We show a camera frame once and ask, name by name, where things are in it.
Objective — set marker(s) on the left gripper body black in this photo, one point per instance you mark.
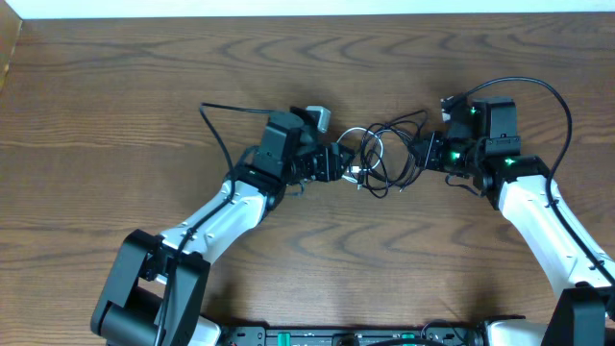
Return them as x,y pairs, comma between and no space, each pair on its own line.
326,164

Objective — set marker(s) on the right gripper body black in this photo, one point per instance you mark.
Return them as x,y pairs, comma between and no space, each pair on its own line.
449,156

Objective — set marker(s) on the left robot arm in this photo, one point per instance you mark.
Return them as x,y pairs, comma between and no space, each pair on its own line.
156,285

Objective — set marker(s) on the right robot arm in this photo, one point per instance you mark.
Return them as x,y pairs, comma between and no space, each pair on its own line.
481,143

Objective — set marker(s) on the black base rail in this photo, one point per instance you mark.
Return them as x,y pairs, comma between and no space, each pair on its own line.
439,332

